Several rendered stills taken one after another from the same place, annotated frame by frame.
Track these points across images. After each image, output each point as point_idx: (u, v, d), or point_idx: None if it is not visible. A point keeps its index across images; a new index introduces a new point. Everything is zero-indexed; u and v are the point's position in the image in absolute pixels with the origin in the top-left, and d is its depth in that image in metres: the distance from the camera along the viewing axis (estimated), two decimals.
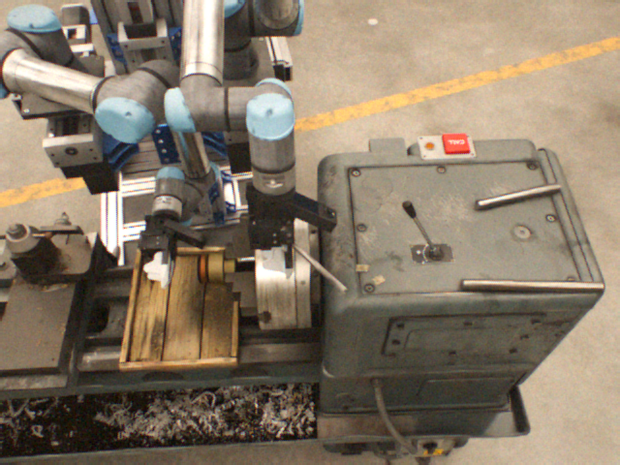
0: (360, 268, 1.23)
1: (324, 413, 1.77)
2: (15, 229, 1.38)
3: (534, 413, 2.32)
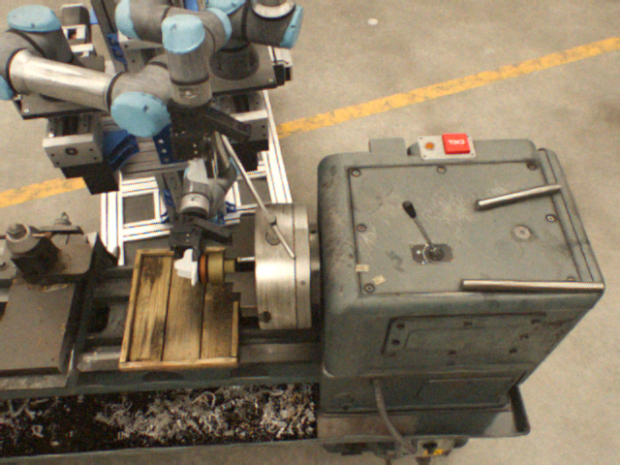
0: (360, 268, 1.23)
1: (324, 413, 1.77)
2: (15, 229, 1.38)
3: (534, 413, 2.32)
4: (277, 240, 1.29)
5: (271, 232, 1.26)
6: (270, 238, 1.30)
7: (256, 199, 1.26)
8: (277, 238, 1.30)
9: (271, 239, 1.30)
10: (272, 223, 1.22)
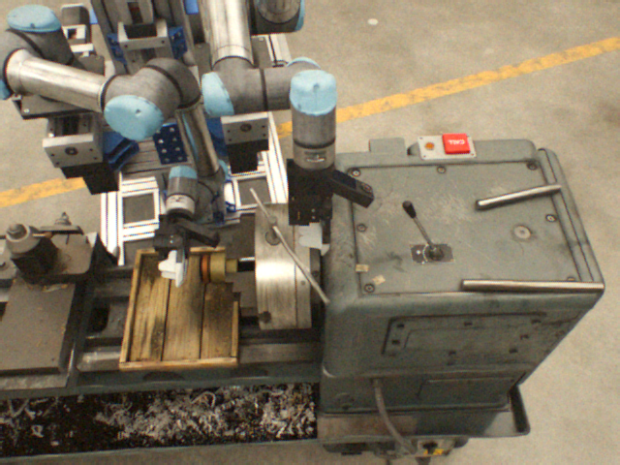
0: (360, 268, 1.23)
1: (324, 413, 1.77)
2: (15, 229, 1.38)
3: (534, 413, 2.32)
4: None
5: None
6: None
7: (288, 244, 1.21)
8: (270, 235, 1.30)
9: None
10: (270, 215, 1.23)
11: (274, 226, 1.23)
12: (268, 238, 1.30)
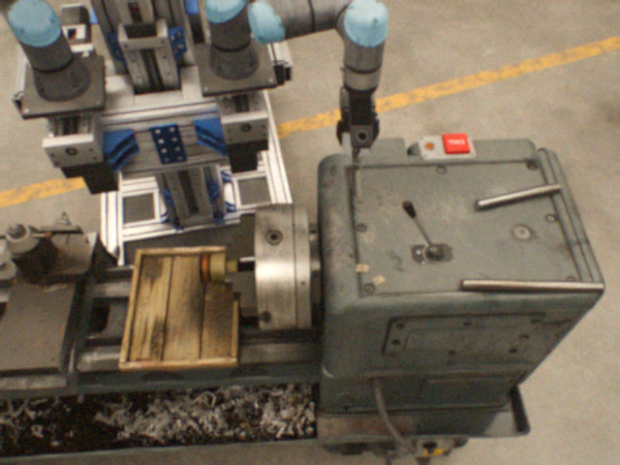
0: (360, 268, 1.23)
1: (324, 413, 1.77)
2: (15, 229, 1.38)
3: (534, 413, 2.32)
4: (270, 232, 1.30)
5: (353, 177, 1.28)
6: (277, 235, 1.30)
7: None
8: (270, 235, 1.30)
9: (276, 235, 1.31)
10: (356, 165, 1.24)
11: None
12: (268, 238, 1.30)
